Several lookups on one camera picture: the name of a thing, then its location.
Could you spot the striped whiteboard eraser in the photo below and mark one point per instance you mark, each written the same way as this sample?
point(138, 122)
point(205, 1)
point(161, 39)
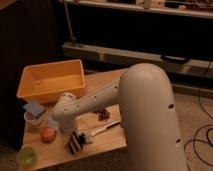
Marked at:
point(74, 144)

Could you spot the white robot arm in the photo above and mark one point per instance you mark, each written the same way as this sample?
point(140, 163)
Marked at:
point(146, 102)

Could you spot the white paper cup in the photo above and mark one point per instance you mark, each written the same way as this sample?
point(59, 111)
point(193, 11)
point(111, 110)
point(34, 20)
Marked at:
point(35, 122)

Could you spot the green plastic cup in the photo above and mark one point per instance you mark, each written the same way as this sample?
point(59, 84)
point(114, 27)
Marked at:
point(27, 156)

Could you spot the bunch of dark grapes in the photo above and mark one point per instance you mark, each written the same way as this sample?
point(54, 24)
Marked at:
point(103, 114)

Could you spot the yellow plastic bin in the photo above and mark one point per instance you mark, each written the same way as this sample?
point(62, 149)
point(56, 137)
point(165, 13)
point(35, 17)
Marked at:
point(44, 83)

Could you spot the blue sponge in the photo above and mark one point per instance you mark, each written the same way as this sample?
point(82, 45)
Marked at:
point(34, 108)

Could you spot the orange apple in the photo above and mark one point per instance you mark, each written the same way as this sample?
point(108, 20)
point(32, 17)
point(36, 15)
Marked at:
point(48, 135)

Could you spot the upper wooden shelf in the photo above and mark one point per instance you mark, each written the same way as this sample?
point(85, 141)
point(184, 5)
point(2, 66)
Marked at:
point(129, 7)

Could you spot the grey wall shelf rail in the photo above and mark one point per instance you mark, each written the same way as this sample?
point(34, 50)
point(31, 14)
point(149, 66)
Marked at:
point(125, 57)

